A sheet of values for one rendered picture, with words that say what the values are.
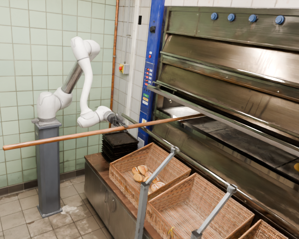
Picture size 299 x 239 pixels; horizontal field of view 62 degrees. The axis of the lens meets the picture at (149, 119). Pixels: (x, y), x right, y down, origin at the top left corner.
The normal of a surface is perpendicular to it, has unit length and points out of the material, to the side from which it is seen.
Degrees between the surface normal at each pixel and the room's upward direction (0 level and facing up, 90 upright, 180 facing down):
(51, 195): 90
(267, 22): 90
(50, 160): 90
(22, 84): 90
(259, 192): 70
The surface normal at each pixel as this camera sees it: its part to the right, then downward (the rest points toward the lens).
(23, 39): 0.58, 0.35
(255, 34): -0.81, 0.11
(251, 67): -0.73, -0.21
